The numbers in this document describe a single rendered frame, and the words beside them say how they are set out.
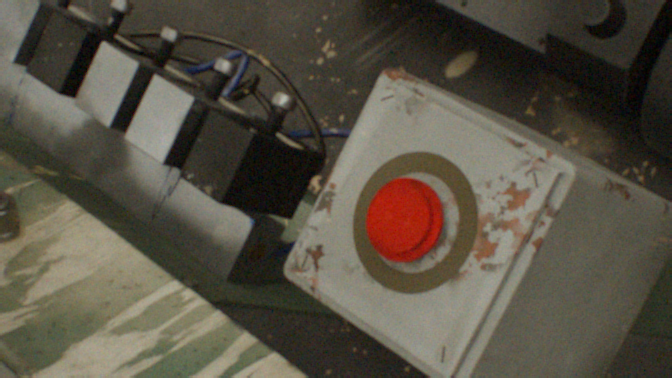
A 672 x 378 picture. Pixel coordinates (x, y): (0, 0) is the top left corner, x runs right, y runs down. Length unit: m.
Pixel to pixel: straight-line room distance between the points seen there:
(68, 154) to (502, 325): 0.51
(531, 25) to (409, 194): 0.86
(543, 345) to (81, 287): 0.32
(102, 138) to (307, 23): 0.87
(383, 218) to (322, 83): 1.20
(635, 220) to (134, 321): 0.32
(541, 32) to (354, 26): 0.42
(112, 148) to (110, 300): 0.20
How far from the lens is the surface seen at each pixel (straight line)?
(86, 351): 0.81
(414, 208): 0.61
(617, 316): 0.73
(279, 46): 1.87
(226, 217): 0.93
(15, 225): 0.89
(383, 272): 0.63
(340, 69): 1.81
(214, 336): 0.81
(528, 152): 0.61
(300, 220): 1.58
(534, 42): 1.46
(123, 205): 1.00
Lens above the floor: 1.47
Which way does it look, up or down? 56 degrees down
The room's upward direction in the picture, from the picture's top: 75 degrees counter-clockwise
